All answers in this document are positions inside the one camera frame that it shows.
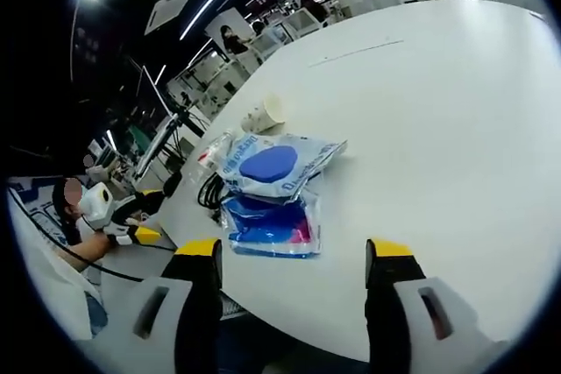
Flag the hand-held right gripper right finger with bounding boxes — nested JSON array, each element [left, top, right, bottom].
[[365, 237, 512, 374]]

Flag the white paper cup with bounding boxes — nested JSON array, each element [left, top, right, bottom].
[[240, 92, 288, 134]]

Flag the white table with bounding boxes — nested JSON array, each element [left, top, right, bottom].
[[94, 0, 554, 364]]

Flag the white mesh office chair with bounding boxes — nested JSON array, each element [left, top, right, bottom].
[[252, 30, 291, 62], [284, 9, 323, 40]]

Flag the metal stand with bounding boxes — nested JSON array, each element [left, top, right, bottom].
[[133, 111, 207, 180]]

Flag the clear bag blue pink contents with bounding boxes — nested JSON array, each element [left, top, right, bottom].
[[218, 185, 323, 259]]

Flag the dark monitor screen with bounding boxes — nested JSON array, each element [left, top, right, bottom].
[[135, 65, 174, 130]]

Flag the clear plastic bottle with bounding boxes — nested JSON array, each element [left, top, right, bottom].
[[197, 128, 240, 173]]

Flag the person's head dark hair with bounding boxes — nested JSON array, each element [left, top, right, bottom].
[[51, 176, 87, 246]]

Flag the seated person in white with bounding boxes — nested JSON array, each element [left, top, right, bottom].
[[7, 192, 106, 340]]

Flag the person's blue jeans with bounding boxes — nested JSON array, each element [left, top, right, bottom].
[[85, 293, 109, 339]]

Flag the black chair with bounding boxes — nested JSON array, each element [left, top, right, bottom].
[[131, 171, 183, 217]]

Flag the square ceiling air vent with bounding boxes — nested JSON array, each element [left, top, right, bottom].
[[144, 0, 198, 36]]

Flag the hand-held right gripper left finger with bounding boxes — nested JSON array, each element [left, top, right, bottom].
[[89, 236, 224, 374]]

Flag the thin black cable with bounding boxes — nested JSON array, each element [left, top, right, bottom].
[[7, 189, 148, 283]]

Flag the white packet with blue oval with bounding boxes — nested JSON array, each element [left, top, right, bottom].
[[217, 131, 350, 199]]

